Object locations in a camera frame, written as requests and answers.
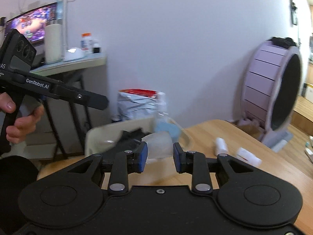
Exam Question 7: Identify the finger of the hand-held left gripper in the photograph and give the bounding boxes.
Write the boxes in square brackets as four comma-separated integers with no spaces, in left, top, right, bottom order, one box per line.
[49,83,109,111]

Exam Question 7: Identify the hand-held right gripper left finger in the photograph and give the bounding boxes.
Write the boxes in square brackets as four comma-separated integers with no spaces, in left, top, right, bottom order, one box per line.
[66,142,148,194]

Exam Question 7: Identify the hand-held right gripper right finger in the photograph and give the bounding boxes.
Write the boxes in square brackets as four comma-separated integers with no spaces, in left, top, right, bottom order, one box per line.
[173,142,256,193]

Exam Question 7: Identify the clear bag of green packets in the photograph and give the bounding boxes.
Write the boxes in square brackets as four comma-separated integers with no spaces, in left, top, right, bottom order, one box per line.
[156,112,192,151]

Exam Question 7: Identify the black garbage bag roll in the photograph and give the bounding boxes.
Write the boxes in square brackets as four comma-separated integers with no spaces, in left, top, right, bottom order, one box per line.
[117,127,145,150]

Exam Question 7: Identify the toothpick jar blue lid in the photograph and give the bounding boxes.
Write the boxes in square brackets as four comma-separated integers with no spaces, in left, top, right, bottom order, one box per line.
[155,121,183,140]

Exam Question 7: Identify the cream plastic storage container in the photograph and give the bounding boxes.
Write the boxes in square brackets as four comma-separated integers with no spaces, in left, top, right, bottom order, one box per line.
[85,117,158,157]

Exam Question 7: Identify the person's left hand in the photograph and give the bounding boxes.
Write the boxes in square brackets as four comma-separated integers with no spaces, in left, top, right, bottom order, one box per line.
[0,92,45,144]

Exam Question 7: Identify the white desk black legs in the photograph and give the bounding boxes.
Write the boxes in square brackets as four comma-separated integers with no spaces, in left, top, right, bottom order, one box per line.
[23,52,108,162]

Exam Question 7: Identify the computer monitor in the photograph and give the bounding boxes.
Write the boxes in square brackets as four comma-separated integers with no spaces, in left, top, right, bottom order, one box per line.
[4,2,58,47]

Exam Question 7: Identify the white paper towel roll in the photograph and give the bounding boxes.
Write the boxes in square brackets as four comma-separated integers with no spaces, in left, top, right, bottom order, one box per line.
[44,23,63,64]

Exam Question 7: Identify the small white pill bottle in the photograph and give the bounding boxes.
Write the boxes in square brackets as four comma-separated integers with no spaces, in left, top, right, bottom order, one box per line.
[214,137,229,157]

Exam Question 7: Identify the grey plastic bag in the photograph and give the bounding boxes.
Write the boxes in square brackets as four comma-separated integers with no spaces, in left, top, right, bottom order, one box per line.
[112,92,168,123]

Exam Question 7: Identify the white bottle orange cap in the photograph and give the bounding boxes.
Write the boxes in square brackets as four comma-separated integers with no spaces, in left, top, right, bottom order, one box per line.
[80,33,92,54]

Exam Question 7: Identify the white hoop stand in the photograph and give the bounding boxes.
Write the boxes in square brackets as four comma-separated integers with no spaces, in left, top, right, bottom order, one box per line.
[7,0,81,57]

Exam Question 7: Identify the white pill bottle red label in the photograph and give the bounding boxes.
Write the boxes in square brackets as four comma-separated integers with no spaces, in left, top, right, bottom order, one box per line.
[235,147,262,167]

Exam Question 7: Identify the purple cat exercise wheel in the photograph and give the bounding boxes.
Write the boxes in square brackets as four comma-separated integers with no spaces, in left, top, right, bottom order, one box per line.
[241,37,304,153]

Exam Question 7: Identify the black cloth on wheel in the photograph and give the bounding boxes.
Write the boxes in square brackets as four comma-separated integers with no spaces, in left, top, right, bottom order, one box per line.
[268,36,298,49]

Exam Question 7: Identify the dark wall-hung item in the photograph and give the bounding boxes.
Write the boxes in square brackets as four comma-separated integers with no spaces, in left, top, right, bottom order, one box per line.
[290,0,298,26]

